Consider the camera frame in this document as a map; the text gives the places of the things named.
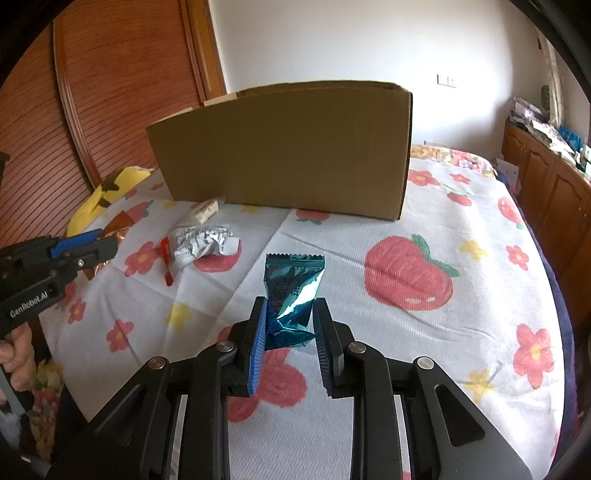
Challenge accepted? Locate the strawberry print bed sheet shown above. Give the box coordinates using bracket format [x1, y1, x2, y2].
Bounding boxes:
[39, 154, 568, 480]

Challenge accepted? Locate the brown foil packet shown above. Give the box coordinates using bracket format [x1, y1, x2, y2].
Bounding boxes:
[85, 210, 139, 280]

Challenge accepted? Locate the wooden cabinet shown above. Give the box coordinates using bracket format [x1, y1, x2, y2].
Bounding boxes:
[501, 119, 591, 260]

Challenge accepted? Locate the small red packet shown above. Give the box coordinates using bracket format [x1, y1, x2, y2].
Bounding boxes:
[159, 237, 177, 287]

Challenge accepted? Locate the floral quilt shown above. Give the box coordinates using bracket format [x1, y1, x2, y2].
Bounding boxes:
[410, 143, 498, 179]

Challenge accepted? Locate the brown cardboard box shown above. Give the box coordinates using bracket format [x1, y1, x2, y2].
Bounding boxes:
[145, 80, 413, 221]

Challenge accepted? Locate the pale curtain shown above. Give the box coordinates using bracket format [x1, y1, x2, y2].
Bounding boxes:
[542, 37, 567, 126]

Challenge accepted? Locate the wooden wardrobe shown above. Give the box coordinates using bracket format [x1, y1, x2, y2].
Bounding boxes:
[0, 0, 228, 252]

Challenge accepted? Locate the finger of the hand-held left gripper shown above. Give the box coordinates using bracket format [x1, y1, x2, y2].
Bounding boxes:
[50, 229, 105, 259]
[68, 237, 119, 278]

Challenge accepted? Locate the person's left hand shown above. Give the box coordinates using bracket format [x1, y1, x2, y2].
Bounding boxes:
[0, 318, 37, 394]

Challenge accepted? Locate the pile of papers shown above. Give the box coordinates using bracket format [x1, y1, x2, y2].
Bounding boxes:
[510, 96, 591, 172]

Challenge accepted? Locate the small white box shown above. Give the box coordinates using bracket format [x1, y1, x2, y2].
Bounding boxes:
[496, 156, 520, 188]

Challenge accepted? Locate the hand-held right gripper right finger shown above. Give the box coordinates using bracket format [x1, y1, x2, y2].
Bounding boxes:
[313, 298, 532, 480]

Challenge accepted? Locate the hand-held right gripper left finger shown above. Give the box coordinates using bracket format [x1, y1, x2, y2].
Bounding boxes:
[46, 295, 269, 480]

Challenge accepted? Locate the white crumpled packet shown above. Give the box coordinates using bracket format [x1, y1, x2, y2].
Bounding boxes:
[167, 223, 242, 273]

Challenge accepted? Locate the yellow plush toy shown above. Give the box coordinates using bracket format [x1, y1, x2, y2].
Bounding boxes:
[67, 167, 154, 237]

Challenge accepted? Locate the cream snack bar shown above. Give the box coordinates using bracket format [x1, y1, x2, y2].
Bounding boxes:
[185, 199, 219, 226]

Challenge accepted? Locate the blue pack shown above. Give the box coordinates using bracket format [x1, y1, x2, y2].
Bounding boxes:
[558, 126, 583, 149]

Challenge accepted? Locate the teal foil snack packet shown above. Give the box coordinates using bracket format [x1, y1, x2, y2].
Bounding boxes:
[263, 253, 326, 352]

